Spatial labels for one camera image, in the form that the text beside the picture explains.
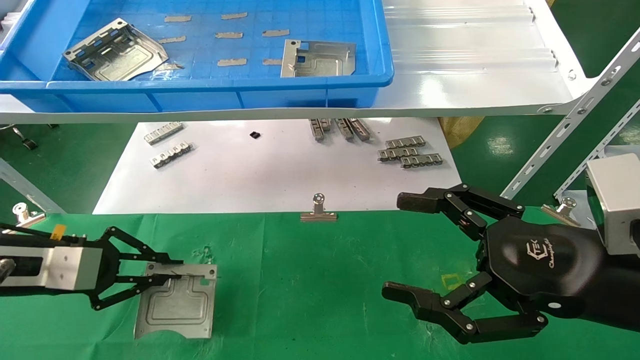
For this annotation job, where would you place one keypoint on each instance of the stamped sheet metal part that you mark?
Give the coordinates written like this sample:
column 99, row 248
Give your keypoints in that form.
column 120, row 55
column 175, row 310
column 325, row 62

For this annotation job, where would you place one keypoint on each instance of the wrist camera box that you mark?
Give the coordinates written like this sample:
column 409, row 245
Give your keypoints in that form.
column 75, row 267
column 617, row 200

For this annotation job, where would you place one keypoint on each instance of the small metal strip part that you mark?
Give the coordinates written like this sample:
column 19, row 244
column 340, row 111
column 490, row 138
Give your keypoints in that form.
column 361, row 130
column 345, row 130
column 397, row 154
column 171, row 155
column 422, row 160
column 326, row 124
column 164, row 133
column 316, row 131
column 406, row 142

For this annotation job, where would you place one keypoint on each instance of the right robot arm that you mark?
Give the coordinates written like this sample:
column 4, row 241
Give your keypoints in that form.
column 620, row 290

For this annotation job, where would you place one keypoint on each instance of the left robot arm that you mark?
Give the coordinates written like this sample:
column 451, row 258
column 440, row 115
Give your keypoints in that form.
column 25, row 267

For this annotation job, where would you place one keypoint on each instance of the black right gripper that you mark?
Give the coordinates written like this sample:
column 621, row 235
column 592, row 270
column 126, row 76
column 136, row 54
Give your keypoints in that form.
column 540, row 265

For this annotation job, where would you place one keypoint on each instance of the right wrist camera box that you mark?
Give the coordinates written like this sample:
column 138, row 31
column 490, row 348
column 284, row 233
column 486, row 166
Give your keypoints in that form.
column 617, row 200

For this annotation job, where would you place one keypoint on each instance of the blue plastic bin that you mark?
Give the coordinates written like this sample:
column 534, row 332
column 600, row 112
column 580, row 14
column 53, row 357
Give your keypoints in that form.
column 200, row 95

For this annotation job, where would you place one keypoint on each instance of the grey tape strip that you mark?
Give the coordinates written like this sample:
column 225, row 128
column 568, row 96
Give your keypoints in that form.
column 271, row 62
column 232, row 62
column 172, row 39
column 276, row 33
column 229, row 35
column 177, row 18
column 234, row 16

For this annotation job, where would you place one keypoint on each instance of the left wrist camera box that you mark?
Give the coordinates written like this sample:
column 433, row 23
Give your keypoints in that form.
column 75, row 267

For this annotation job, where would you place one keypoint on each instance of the silver binder clip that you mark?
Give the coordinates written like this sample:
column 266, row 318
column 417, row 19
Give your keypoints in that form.
column 318, row 215
column 27, row 216
column 562, row 212

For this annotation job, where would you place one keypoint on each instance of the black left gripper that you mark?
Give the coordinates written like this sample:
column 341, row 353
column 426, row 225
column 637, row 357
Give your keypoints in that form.
column 106, row 270

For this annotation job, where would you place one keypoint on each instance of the green table cloth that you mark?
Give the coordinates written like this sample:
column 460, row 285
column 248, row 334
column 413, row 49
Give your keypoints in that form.
column 320, row 280

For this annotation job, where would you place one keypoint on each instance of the small black caster wheel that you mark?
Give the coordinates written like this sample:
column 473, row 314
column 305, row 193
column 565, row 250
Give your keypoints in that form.
column 30, row 145

